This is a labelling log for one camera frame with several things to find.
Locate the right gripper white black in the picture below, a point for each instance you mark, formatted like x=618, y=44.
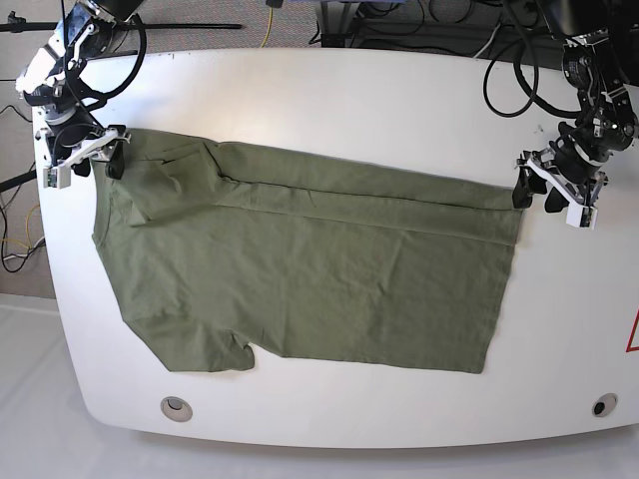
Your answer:
x=106, y=148

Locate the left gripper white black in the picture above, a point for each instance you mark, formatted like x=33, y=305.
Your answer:
x=538, y=174

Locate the olive green T-shirt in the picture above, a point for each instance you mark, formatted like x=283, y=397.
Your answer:
x=216, y=249

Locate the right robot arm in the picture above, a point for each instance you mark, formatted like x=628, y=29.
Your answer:
x=52, y=84

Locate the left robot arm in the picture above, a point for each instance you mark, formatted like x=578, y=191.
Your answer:
x=600, y=61

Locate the black stand leg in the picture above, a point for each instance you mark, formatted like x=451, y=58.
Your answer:
x=18, y=181

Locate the black tripod bar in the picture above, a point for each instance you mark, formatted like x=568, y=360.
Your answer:
x=22, y=26

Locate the red triangle sticker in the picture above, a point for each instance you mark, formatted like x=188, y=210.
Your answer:
x=632, y=343

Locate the right table grommet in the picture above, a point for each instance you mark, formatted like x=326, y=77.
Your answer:
x=605, y=405

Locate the table grommet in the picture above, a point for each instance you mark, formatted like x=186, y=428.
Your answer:
x=176, y=409
x=605, y=405

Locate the left table grommet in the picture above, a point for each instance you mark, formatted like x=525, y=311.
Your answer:
x=176, y=409

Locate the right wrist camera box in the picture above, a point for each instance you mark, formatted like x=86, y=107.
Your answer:
x=56, y=177

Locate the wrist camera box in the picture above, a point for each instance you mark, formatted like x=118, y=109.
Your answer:
x=582, y=217
x=56, y=177

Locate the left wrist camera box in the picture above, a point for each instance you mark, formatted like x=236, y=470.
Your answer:
x=582, y=217

